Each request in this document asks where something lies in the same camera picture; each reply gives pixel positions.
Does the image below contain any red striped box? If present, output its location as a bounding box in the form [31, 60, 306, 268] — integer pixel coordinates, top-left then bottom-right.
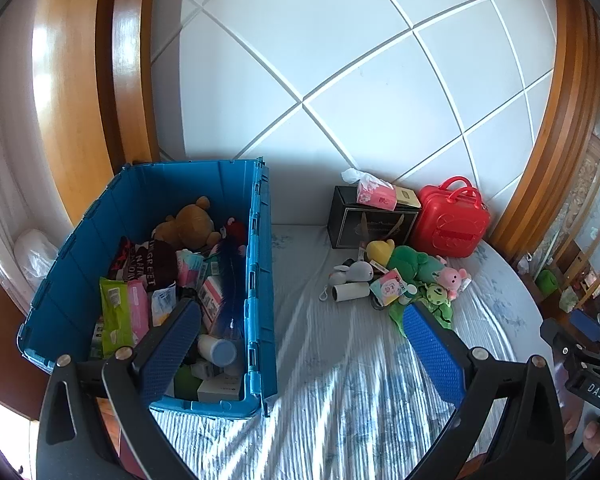
[199, 272, 227, 322]

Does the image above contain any white bottle with blue cap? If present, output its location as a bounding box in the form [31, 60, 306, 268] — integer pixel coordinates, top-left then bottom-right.
[197, 334, 238, 367]

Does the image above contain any green plush toy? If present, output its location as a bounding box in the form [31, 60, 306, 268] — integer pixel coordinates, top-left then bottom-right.
[386, 246, 446, 286]

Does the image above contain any white plastic bag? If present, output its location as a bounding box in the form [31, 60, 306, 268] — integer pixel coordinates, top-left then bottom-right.
[12, 229, 61, 281]

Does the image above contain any pink tissue pack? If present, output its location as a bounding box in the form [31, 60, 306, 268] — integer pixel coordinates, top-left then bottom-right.
[341, 167, 397, 211]

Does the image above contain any dark printed cloth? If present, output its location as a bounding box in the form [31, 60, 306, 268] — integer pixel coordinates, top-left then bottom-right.
[109, 237, 178, 291]

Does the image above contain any brown teddy bear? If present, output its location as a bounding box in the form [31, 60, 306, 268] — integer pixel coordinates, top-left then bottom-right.
[152, 196, 224, 251]

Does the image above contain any red plush toy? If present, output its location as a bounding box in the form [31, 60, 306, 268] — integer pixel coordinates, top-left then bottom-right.
[222, 216, 248, 248]

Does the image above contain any pink teal packet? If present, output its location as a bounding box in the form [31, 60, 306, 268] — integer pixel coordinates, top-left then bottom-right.
[176, 251, 204, 287]

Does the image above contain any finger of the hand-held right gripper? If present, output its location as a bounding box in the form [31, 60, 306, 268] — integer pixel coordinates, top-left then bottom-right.
[569, 309, 600, 346]
[539, 317, 588, 361]

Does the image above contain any dark wooden nightstand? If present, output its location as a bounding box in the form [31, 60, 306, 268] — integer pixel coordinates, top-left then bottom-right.
[0, 269, 48, 418]

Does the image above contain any yellow plush toy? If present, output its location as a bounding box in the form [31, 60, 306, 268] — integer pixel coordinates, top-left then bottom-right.
[365, 239, 396, 266]

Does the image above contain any black gift box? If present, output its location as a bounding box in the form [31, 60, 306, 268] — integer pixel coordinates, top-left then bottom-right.
[328, 186, 421, 250]

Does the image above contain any white cardboard box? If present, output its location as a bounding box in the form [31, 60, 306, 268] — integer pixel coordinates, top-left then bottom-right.
[197, 375, 243, 403]

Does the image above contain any red toy suitcase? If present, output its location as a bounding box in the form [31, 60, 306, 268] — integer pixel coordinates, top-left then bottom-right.
[409, 176, 492, 259]

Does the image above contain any white striped bed sheet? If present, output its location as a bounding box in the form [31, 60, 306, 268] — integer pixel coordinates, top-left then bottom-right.
[152, 222, 568, 480]

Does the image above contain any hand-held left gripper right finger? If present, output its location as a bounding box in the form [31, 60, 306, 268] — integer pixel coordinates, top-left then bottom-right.
[402, 301, 568, 480]

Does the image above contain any white curtain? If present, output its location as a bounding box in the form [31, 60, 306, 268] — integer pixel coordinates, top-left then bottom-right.
[0, 10, 71, 311]

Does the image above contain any green wet wipes packet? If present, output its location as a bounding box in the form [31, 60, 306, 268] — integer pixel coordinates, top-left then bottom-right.
[99, 276, 140, 358]

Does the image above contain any small beige box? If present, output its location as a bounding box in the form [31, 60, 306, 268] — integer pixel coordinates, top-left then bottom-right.
[394, 186, 422, 209]

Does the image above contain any white lint roller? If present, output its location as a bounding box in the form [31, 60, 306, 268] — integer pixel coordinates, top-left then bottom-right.
[320, 282, 371, 303]

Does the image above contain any person's right hand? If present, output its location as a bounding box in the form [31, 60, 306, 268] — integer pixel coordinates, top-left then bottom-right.
[562, 400, 600, 443]

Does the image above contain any pastel round packet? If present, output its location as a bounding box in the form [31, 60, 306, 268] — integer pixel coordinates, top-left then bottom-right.
[369, 267, 406, 306]

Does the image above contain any blue plastic storage container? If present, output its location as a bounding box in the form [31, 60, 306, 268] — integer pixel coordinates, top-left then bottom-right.
[17, 159, 279, 418]

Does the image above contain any small pink pig plush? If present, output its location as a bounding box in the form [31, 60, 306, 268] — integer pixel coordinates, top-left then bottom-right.
[435, 266, 473, 301]

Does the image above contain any green pouch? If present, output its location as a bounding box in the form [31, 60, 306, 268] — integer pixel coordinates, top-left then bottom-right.
[174, 365, 203, 401]

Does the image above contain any white rabbit toy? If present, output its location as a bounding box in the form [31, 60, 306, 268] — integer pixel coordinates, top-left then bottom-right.
[328, 261, 375, 286]

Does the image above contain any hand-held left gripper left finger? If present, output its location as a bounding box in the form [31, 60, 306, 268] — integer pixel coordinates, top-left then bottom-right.
[36, 298, 203, 480]

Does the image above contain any wooden headboard frame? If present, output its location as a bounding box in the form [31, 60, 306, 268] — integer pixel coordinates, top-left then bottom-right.
[32, 0, 600, 261]

